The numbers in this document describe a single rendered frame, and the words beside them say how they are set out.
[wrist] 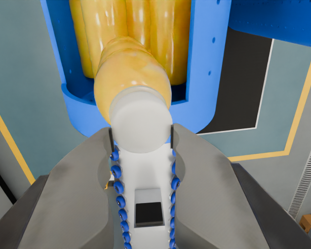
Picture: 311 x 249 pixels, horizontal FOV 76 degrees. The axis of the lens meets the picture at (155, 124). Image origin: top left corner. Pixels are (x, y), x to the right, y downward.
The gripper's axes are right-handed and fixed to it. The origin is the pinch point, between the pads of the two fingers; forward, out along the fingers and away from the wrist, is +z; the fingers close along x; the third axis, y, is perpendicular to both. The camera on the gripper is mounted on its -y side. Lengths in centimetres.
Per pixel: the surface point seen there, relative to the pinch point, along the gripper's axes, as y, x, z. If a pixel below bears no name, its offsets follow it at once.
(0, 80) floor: 36, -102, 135
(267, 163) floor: 133, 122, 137
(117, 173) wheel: 39, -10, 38
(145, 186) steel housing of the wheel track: 52, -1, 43
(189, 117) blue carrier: 7.2, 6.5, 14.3
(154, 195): 54, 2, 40
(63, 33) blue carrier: -2.9, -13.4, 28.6
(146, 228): 54, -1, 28
